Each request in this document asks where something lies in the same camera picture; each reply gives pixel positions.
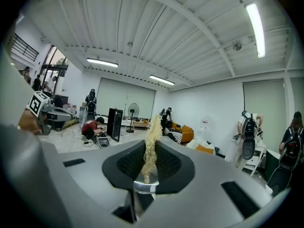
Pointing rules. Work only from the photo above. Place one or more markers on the dark green bin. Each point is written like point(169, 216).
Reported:
point(272, 163)

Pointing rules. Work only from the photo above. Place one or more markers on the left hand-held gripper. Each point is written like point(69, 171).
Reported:
point(55, 117)

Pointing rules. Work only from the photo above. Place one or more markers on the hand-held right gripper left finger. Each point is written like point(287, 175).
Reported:
point(123, 163)

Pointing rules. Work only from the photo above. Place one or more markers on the black white striped blanket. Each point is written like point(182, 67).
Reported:
point(174, 134)

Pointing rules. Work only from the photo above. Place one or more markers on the glass entrance door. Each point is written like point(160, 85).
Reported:
point(55, 65)

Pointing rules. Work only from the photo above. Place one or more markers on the black backpack red patch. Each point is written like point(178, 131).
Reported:
point(288, 155)

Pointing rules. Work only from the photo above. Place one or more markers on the black upright cabinet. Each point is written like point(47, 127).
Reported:
point(114, 123)

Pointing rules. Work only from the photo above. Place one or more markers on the white bean bag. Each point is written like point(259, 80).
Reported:
point(193, 143)

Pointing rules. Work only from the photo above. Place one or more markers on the wide grey roller blind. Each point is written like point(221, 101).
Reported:
point(111, 96)

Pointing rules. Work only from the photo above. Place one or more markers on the low wooden table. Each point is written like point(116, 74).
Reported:
point(140, 124)

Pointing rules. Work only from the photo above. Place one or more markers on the person's left forearm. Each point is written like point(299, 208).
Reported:
point(28, 123)

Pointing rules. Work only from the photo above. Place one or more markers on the black metal railing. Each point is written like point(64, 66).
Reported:
point(23, 47)

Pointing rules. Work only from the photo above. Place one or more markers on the narrow grey roller blind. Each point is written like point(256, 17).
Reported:
point(263, 98)

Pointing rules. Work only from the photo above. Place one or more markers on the long ceiling light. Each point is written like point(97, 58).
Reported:
point(162, 79)
point(102, 62)
point(256, 30)

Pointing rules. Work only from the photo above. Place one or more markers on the white grey floor device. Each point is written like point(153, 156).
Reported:
point(103, 142)

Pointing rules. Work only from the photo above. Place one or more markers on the white side table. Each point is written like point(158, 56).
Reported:
point(259, 154)

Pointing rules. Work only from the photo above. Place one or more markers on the black standing fan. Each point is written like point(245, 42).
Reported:
point(133, 110)

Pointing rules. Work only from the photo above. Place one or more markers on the orange sofa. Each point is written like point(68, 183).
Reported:
point(186, 132)

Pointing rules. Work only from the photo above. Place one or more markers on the white water dispenser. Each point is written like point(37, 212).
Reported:
point(204, 127)

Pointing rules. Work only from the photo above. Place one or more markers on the beige fibrous scrubber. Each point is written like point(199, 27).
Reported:
point(152, 139)

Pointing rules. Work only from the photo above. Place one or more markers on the orange cushion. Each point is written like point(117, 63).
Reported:
point(204, 149)

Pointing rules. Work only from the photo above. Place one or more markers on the black backpack with shell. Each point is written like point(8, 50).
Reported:
point(249, 139)

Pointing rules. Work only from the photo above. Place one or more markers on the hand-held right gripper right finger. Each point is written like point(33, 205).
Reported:
point(173, 165)

